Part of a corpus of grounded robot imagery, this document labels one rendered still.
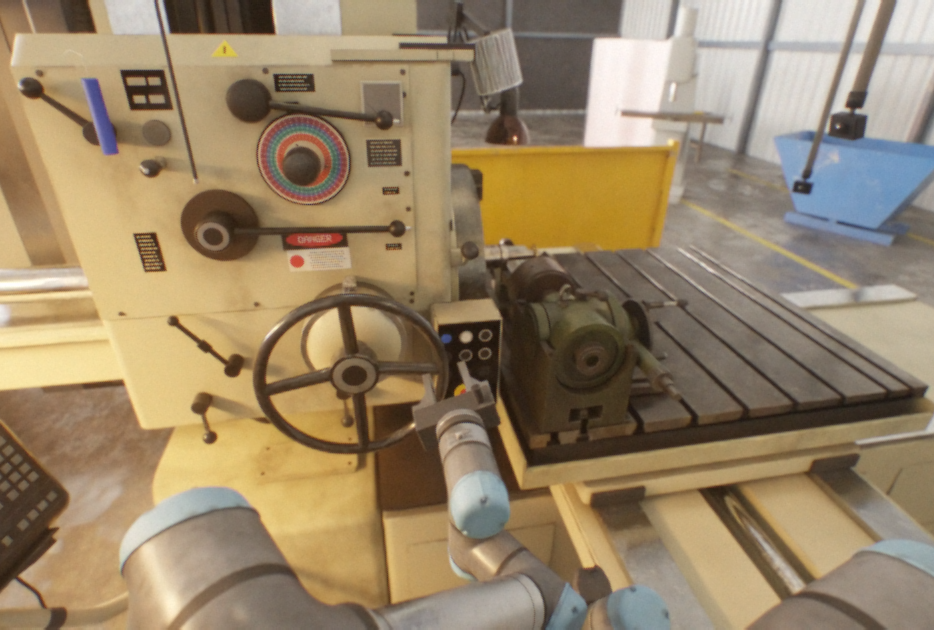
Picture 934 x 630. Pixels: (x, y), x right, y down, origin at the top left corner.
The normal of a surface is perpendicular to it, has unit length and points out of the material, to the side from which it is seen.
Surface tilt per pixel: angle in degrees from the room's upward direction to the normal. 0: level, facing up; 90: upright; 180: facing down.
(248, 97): 90
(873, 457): 90
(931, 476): 90
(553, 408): 90
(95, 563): 0
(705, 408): 0
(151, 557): 34
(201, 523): 8
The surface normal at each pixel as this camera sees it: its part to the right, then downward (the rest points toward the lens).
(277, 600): 0.48, -0.84
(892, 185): -0.77, 0.29
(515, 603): 0.72, -0.56
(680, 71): -0.43, 0.42
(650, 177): 0.18, 0.47
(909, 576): -0.08, -0.95
